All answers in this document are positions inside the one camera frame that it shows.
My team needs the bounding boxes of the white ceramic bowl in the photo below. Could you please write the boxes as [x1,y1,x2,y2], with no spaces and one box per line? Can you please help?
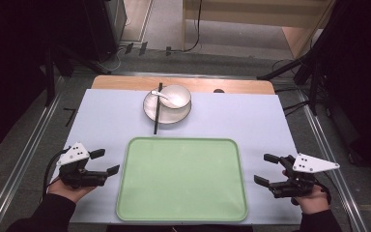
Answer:
[158,84,192,110]

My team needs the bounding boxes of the aluminium floor rail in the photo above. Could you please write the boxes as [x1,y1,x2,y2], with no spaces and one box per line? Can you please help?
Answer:
[0,75,66,232]
[296,88,369,232]

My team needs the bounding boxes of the dark curtain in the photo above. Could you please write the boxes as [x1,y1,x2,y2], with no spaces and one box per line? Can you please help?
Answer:
[0,0,91,159]
[302,0,371,178]

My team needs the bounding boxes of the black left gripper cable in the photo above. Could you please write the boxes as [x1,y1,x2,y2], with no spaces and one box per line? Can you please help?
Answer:
[41,146,72,203]

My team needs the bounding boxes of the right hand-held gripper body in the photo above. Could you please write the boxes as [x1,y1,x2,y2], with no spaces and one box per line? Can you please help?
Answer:
[269,153,341,199]

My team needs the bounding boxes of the green plastic tray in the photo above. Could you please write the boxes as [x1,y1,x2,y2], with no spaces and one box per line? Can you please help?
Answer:
[115,136,249,223]

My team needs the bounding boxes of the black metal stand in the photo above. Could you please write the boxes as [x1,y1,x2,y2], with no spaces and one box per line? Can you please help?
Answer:
[43,43,112,108]
[256,47,325,117]

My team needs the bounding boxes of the light wooden furniture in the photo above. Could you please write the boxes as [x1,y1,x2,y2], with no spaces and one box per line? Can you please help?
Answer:
[181,0,336,60]

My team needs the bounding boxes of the pale blue table mat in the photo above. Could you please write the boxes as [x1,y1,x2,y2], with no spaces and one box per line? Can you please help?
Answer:
[49,88,304,226]

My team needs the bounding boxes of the person's left hand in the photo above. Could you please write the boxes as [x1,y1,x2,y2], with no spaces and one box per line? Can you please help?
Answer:
[46,176,97,204]

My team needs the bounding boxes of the black cabinet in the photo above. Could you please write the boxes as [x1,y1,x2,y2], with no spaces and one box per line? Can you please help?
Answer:
[83,0,128,63]

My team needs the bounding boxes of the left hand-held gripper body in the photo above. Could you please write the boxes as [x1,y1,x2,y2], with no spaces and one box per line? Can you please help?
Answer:
[56,142,109,189]

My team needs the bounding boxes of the person's right hand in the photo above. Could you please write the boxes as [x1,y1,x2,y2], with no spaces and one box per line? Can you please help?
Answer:
[281,170,332,216]

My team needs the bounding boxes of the white ceramic plate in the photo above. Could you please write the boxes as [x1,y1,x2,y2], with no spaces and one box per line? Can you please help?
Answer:
[142,90,193,126]

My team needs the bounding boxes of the black floor cable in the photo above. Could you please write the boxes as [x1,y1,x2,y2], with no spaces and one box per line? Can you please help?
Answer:
[165,0,204,56]

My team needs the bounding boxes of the black chopsticks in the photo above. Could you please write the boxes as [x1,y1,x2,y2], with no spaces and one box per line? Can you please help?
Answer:
[153,82,164,136]

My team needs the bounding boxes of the white ceramic spoon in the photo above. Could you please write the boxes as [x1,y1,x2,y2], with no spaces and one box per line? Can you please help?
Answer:
[151,90,182,108]

